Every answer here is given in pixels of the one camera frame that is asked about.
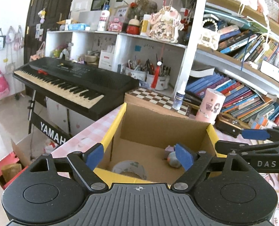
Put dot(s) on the white digital clock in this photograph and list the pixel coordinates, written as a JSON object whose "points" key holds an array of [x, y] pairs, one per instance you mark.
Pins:
{"points": [[270, 70]]}

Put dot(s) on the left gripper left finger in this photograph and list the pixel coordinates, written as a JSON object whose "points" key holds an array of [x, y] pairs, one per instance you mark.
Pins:
{"points": [[83, 165]]}

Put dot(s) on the pink cat ornament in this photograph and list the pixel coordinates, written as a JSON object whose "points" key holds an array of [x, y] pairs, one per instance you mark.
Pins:
{"points": [[166, 24]]}

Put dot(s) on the white spray bottle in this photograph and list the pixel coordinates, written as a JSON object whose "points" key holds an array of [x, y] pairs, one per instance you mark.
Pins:
{"points": [[179, 96]]}

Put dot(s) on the yellow tape roll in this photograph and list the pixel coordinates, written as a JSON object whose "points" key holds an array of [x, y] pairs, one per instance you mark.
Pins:
{"points": [[129, 167]]}

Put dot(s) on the red gift bag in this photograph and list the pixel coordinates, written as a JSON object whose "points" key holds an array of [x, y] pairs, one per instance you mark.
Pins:
{"points": [[11, 167]]}

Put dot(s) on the white pen holder cup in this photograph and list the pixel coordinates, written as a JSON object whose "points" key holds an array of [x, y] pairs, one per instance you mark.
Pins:
{"points": [[136, 74]]}

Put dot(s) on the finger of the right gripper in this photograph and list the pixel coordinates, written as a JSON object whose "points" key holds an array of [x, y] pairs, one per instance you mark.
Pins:
{"points": [[261, 134]]}

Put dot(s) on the yellow cardboard box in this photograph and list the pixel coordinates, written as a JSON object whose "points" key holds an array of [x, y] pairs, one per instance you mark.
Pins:
{"points": [[158, 141]]}

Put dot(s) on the checkered chess board box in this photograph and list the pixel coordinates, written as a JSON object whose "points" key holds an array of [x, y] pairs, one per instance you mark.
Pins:
{"points": [[156, 102]]}

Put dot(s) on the pink cartoon desk mat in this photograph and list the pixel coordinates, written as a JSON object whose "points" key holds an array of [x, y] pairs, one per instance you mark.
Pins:
{"points": [[92, 134]]}

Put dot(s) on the white bookshelf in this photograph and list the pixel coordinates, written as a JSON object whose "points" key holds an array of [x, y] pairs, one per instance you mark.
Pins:
{"points": [[180, 58]]}

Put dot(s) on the dark wooden box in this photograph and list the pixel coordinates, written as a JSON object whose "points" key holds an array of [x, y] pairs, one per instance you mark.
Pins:
{"points": [[228, 125]]}

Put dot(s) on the black electronic keyboard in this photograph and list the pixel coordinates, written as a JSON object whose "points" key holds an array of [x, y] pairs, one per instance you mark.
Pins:
{"points": [[87, 90]]}

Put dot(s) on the small purple figurine toy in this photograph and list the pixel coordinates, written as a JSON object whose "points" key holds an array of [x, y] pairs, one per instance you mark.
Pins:
{"points": [[170, 157]]}

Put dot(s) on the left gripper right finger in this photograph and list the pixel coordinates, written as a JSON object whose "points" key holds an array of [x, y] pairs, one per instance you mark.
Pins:
{"points": [[195, 166]]}

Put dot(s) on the pink cylindrical canister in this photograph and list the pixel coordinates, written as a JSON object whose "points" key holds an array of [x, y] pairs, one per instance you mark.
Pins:
{"points": [[210, 107]]}

